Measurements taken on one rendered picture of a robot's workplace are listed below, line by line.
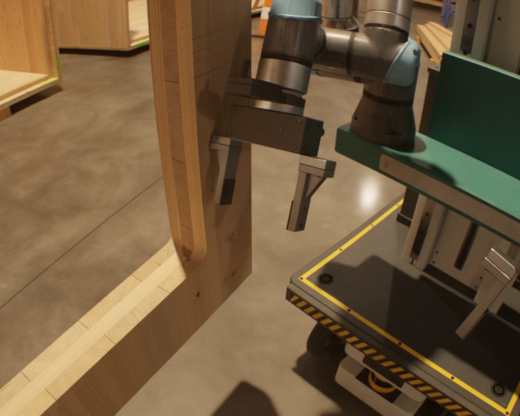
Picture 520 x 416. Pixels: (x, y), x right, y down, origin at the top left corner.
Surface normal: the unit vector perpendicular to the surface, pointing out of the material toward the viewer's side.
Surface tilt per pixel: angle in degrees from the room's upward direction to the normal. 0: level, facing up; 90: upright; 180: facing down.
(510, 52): 90
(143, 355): 90
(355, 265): 0
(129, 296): 2
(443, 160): 0
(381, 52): 69
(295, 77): 74
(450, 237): 90
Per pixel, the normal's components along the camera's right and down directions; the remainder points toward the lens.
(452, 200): -0.72, 0.38
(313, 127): 0.78, 0.27
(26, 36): -0.44, 0.51
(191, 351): 0.03, -0.82
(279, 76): -0.15, 0.17
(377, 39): -0.60, 0.11
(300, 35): 0.32, 0.25
